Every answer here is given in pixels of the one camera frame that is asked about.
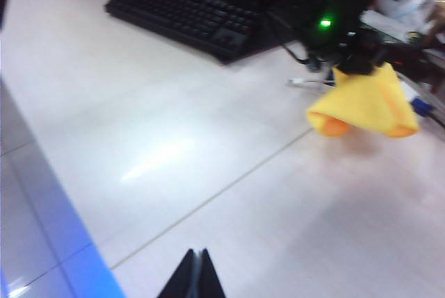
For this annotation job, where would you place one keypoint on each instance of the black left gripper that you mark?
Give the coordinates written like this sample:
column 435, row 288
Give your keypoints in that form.
column 333, row 37

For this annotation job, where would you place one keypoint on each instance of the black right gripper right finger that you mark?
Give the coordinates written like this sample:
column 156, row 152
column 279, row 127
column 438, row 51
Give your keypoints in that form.
column 212, row 277

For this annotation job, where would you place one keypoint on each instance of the yellow microfibre rag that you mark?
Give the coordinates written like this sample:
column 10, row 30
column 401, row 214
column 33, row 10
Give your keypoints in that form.
column 365, row 103

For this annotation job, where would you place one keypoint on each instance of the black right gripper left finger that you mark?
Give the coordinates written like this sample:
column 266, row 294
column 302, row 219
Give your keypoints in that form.
column 184, row 277

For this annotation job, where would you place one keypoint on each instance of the stack of white papers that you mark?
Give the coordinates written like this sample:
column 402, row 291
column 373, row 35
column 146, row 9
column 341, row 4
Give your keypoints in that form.
column 400, row 2

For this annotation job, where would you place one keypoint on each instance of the black mechanical keyboard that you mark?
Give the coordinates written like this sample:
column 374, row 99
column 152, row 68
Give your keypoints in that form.
column 187, row 16

